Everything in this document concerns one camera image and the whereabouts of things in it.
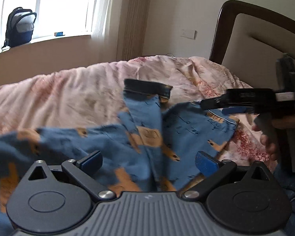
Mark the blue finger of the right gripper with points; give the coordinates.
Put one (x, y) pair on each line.
(223, 102)

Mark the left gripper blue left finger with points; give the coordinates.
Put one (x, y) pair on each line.
(91, 163)

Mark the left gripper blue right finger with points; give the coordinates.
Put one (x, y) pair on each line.
(206, 164)

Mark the blue pants with orange print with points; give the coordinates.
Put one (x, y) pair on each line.
(151, 148)

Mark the person's right hand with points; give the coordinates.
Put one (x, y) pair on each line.
(270, 148)

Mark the pink floral bed cover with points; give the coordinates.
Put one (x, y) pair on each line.
(93, 96)

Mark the beige right curtain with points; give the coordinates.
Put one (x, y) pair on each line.
(118, 29)

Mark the small blue box on sill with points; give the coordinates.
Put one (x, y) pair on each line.
(58, 34)

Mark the dark blue grey backpack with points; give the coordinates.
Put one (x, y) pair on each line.
(19, 27)

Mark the white framed window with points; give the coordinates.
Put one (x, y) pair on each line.
(71, 17)

